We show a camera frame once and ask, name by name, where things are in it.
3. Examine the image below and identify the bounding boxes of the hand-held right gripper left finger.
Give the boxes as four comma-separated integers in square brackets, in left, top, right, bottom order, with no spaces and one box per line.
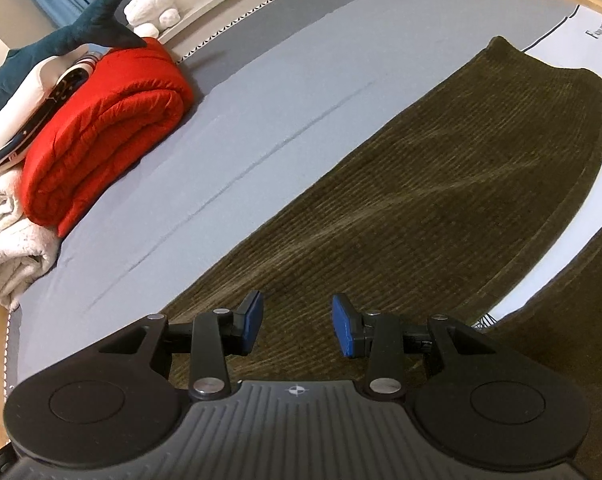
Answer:
[98,290,265,402]

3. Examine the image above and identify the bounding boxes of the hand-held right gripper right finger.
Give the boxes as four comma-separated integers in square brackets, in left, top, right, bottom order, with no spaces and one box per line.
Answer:
[331,294,502,402]

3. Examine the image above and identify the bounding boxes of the olive corduroy pants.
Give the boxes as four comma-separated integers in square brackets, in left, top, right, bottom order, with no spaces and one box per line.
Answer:
[161,35,602,466]

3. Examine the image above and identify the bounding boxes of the grey bed mattress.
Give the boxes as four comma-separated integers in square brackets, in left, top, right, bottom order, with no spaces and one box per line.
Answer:
[6,0,582,396]

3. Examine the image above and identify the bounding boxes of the red folded quilt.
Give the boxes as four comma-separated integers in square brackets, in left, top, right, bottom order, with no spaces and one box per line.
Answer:
[20,37,196,238]

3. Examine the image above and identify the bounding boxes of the white fleece folded blanket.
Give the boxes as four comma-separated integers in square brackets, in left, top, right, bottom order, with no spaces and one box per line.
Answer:
[0,167,62,311]

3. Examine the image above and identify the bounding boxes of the white navy trimmed folded quilt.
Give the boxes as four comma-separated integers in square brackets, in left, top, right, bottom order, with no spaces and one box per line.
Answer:
[0,50,104,181]

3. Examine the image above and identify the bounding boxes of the beige window ledge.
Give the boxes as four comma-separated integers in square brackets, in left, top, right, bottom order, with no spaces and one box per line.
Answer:
[156,0,352,46]

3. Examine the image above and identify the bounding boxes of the white plush toy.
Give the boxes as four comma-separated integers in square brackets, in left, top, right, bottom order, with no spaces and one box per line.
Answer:
[123,0,182,40]

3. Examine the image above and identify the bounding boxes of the dark teal shark plush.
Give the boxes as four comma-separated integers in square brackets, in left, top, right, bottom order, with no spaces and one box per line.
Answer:
[0,0,146,128]

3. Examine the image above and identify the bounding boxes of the white printed bed sheet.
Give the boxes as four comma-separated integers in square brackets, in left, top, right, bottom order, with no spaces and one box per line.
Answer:
[481,5,602,331]

